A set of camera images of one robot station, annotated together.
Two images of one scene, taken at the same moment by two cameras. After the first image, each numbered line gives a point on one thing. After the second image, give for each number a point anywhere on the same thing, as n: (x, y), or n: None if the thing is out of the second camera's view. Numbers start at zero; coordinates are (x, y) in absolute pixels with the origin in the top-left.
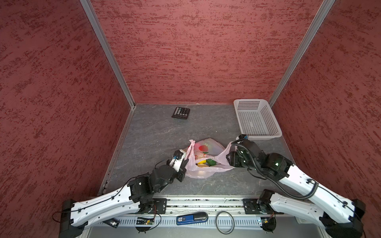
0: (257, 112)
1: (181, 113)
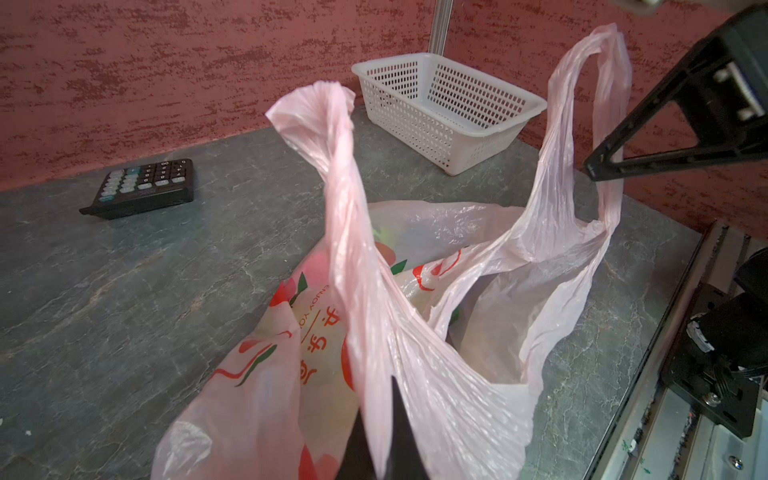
0: (450, 117)
1: (138, 189)
